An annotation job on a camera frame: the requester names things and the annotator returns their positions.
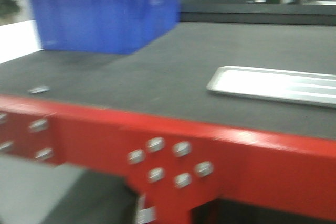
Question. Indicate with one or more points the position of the black conveyor belt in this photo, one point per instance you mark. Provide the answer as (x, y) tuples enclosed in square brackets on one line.
[(169, 76)]

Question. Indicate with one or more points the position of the blue bin on conveyor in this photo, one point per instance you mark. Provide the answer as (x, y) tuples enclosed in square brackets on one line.
[(105, 26)]

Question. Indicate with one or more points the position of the silver metal tray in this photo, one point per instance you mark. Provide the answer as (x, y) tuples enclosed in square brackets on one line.
[(297, 87)]

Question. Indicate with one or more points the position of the red conveyor frame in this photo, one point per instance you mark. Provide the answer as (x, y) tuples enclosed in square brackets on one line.
[(177, 165)]

